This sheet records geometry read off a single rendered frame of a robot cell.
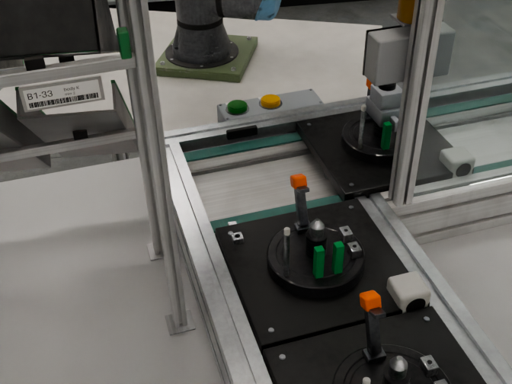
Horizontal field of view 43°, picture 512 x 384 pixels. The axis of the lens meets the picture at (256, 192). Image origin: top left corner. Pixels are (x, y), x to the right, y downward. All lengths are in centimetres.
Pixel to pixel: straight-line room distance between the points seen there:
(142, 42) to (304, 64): 101
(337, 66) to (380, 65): 76
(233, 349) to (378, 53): 45
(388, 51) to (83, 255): 61
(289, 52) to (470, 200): 78
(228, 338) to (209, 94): 83
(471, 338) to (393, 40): 42
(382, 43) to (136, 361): 57
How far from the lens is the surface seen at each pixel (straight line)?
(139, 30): 73
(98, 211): 126
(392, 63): 96
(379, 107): 114
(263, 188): 117
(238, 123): 128
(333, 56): 176
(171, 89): 162
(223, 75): 163
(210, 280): 94
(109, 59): 74
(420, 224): 113
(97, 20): 78
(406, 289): 90
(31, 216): 128
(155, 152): 81
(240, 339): 87
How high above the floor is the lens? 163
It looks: 38 degrees down
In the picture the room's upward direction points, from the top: 1 degrees counter-clockwise
